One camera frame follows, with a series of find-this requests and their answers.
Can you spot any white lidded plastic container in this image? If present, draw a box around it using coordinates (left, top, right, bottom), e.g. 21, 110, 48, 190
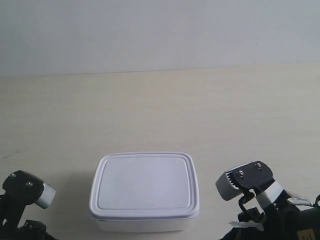
88, 151, 200, 233

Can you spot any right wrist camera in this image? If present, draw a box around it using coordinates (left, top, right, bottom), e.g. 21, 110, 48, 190
215, 161, 285, 209

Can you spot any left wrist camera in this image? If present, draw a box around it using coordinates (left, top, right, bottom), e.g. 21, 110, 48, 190
2, 170, 56, 209

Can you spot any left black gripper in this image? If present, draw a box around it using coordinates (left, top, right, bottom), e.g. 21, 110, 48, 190
0, 194, 56, 240

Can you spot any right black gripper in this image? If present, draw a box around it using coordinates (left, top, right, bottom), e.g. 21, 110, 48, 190
223, 194, 320, 240

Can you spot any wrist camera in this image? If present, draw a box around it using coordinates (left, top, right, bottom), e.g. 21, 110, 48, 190
2, 170, 56, 209
215, 161, 285, 209

